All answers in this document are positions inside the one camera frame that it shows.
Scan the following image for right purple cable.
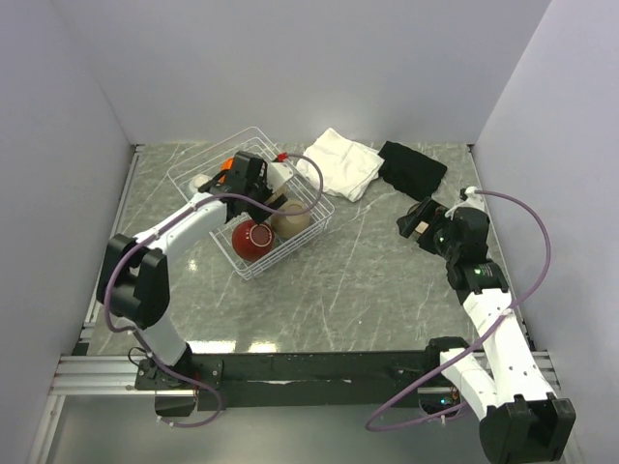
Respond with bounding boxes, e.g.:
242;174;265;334
365;188;552;432

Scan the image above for black base beam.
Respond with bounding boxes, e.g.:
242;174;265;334
192;351;437;408

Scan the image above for white folded cloth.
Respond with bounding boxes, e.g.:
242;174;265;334
303;128;384;202

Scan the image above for white wire dish rack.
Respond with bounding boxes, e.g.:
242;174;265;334
167;127;335;280

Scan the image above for red ceramic bowl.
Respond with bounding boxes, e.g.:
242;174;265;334
231;219;275;262

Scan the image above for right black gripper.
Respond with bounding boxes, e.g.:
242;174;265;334
396;196;459;262

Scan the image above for orange ceramic bowl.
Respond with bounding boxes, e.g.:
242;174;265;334
217;158;234;185

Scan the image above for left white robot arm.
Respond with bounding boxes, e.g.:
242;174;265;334
97;151;293;389

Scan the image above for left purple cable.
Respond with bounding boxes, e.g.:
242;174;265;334
102;154;324;429

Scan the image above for dark brown striped bowl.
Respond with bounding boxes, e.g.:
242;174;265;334
407;203;430;240

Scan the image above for purple cable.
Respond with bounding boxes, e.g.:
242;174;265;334
102;154;324;429
365;188;552;432

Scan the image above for black folded cloth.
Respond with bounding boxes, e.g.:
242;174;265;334
378;141;448;201

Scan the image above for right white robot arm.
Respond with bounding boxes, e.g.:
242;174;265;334
397;192;575;463

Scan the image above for pale green ceramic bowl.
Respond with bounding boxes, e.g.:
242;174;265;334
188;174;211;197

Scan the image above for tan floral bowl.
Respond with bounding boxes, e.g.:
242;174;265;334
270;199;310;240

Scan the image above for aluminium frame rail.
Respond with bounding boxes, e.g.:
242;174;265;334
29;142;146;464

